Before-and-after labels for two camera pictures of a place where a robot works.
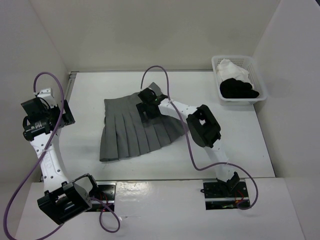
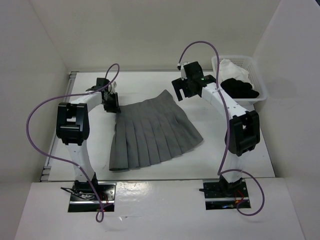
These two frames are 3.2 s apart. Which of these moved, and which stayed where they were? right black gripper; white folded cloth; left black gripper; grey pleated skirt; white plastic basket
Moved: right black gripper; grey pleated skirt; left black gripper
Stayed: white folded cloth; white plastic basket
